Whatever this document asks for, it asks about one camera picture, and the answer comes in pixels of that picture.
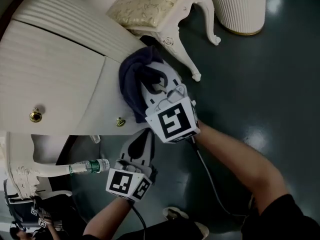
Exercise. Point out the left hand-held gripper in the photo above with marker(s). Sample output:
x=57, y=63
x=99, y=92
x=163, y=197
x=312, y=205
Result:
x=120, y=181

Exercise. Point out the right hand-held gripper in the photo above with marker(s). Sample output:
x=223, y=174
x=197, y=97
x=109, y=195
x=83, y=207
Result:
x=172, y=121

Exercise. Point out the dark navy cloth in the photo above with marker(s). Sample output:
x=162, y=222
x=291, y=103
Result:
x=130, y=84

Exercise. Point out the person's left forearm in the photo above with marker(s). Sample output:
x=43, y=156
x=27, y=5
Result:
x=107, y=216

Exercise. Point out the person's right forearm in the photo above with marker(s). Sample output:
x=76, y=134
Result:
x=237, y=164

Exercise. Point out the clear plastic water bottle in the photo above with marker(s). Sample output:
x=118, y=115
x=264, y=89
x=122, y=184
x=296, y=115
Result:
x=91, y=166

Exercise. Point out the gold drawer knob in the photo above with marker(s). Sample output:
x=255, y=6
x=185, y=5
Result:
x=35, y=116
x=120, y=121

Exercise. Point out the narrow cream drawer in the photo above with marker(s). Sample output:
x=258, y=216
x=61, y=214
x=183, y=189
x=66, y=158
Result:
x=105, y=99

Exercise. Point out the cream carved stool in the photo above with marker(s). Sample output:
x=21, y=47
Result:
x=183, y=46

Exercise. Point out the carved cream table leg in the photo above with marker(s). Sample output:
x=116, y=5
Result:
x=27, y=169

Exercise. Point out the person's white shoe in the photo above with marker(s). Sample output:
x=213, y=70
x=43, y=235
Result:
x=200, y=230

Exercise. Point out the gold patterned cushion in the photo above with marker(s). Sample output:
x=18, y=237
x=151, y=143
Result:
x=147, y=7

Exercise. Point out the wide cream drawer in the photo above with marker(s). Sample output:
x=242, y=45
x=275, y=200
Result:
x=47, y=79

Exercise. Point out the white ribbed cylindrical bin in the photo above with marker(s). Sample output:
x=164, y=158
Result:
x=237, y=6

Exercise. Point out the person's black shirt sleeve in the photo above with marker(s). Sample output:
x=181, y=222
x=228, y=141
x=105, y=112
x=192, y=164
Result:
x=287, y=221

